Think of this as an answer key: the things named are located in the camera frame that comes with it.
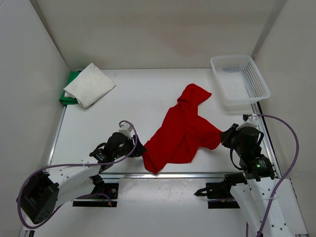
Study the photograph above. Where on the white t shirt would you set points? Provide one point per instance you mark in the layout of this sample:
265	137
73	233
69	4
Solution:
89	86

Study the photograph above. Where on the green t shirt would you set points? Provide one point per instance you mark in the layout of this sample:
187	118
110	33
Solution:
68	100

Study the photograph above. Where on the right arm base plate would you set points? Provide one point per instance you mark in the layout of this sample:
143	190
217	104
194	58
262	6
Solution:
218	197

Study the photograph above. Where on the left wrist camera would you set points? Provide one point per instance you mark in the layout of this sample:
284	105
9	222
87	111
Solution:
126	129

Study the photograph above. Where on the red cloth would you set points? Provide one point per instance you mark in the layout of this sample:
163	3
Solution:
182	132

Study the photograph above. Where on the aluminium front rail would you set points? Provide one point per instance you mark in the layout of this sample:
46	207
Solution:
162	175

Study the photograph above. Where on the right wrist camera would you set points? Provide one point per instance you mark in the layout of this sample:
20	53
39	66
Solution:
250	120

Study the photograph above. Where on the aluminium left rail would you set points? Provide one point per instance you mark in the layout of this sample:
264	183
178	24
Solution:
52	149

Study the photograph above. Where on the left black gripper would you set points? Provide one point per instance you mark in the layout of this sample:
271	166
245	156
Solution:
139	150

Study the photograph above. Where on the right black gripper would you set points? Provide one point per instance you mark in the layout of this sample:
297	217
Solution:
233	129

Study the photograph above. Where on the white plastic basket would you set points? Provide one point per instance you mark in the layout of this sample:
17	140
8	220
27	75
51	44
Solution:
239	80

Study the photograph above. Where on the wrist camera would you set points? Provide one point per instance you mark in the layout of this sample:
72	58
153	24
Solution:
250	120
126	129

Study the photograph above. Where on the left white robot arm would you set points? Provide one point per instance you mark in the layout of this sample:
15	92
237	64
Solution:
46	190

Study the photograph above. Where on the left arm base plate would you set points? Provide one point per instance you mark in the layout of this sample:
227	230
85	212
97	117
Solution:
103	195

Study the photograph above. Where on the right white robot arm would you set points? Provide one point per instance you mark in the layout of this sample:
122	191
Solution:
252	187

